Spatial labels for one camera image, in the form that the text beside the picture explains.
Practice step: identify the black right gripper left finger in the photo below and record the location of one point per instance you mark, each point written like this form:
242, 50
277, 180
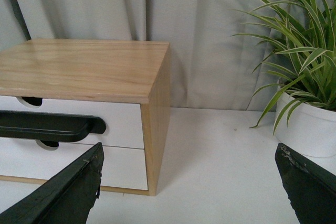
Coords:
67, 197

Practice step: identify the green spider plant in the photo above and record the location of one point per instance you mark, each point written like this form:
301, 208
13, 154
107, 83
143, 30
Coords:
303, 53

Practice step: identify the white plant pot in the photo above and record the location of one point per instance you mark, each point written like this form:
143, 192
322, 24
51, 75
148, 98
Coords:
304, 128

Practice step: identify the grey curtain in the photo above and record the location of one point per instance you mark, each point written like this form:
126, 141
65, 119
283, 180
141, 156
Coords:
213, 59

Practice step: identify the black drawer handle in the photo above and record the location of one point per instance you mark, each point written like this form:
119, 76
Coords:
49, 126

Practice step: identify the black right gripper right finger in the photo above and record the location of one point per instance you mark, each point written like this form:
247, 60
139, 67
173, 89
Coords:
310, 188

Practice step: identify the white drawer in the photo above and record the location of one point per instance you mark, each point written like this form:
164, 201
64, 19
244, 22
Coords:
122, 167
123, 120

